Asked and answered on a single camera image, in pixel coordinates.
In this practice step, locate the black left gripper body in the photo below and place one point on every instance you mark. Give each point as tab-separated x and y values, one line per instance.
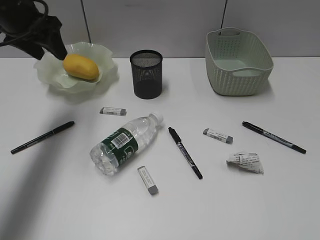
27	20

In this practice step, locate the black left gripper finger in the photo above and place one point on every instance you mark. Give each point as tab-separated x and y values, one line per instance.
31	49
56	45

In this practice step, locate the yellow mango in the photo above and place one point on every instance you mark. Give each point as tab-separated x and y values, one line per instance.
80	67

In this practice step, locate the black marker pen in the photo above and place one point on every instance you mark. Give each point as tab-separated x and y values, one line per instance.
272	136
184	152
42	137

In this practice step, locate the clear water bottle green label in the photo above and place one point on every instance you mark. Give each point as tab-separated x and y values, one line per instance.
127	141

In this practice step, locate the pale green wavy plate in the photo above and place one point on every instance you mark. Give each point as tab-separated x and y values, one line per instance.
50	70

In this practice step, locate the grey eraser near holder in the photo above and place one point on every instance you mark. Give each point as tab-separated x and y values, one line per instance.
113	111

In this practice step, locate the black mesh pen holder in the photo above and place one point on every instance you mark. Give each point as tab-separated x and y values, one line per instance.
147	73

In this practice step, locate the grey eraser front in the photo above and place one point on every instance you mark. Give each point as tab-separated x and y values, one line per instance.
147	180

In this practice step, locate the pale green woven basket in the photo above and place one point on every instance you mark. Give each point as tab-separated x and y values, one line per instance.
237	62

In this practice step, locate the grey eraser right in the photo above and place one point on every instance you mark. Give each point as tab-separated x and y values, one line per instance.
218	136

